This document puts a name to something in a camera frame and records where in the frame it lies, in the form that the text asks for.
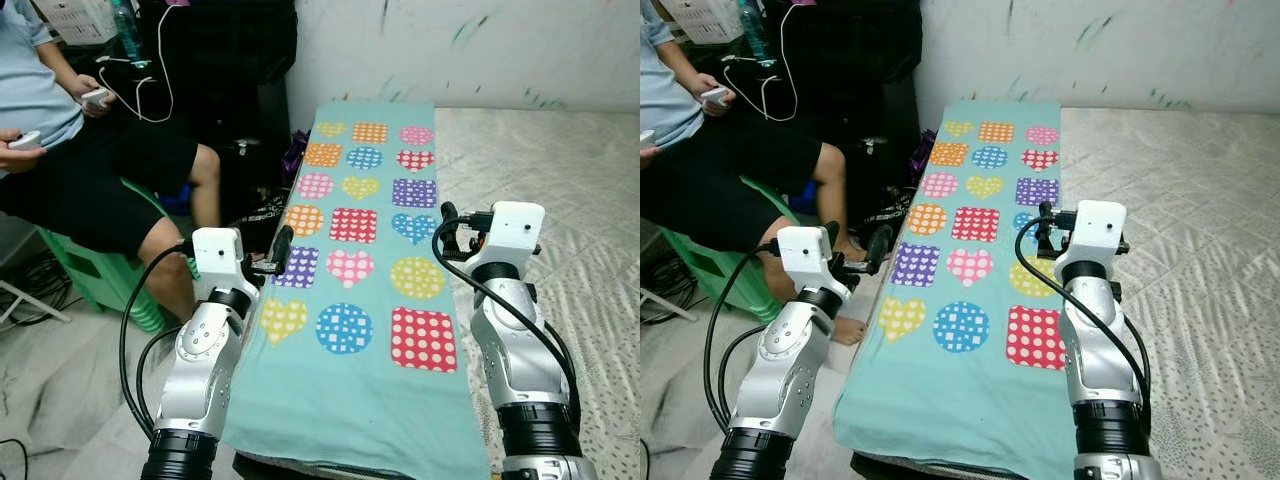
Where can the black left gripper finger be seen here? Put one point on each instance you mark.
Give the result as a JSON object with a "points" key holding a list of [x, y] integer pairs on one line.
{"points": [[283, 248], [832, 232], [879, 246]]}

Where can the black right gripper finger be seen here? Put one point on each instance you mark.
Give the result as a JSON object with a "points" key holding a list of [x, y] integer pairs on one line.
{"points": [[1044, 220], [449, 222]]}

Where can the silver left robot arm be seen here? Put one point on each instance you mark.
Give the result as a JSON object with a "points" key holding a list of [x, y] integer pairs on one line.
{"points": [[785, 370], [200, 380]]}

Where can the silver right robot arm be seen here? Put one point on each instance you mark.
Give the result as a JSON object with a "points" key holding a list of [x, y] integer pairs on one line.
{"points": [[1100, 350], [520, 350]]}

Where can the black bag with buckle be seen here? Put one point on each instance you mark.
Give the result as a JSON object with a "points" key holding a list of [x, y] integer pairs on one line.
{"points": [[880, 170], [255, 180]]}

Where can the green plastic stool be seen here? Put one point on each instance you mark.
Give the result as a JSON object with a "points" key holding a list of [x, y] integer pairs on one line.
{"points": [[720, 265], [100, 270]]}

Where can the seated person black shorts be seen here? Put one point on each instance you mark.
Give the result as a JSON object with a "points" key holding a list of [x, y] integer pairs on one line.
{"points": [[720, 170], [100, 170]]}

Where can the teal patchwork blanket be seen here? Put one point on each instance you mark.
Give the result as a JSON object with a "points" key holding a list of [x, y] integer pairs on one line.
{"points": [[960, 400], [340, 400]]}

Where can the white handheld controller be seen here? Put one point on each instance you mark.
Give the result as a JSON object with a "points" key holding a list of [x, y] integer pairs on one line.
{"points": [[95, 97], [715, 95], [25, 140]]}

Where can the teal water bottle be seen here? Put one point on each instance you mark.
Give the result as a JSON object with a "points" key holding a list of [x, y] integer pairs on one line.
{"points": [[753, 35], [128, 35]]}

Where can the white plastic basket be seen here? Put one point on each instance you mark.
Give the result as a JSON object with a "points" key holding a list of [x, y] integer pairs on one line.
{"points": [[700, 18], [75, 20]]}

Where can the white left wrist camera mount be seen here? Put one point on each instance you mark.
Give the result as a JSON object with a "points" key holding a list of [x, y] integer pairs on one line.
{"points": [[215, 255], [805, 255]]}

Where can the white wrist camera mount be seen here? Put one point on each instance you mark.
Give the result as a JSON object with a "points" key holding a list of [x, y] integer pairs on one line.
{"points": [[215, 255], [510, 235], [1095, 230], [805, 255]]}

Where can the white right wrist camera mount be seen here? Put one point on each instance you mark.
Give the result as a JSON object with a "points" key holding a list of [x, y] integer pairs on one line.
{"points": [[510, 235], [1095, 230]]}

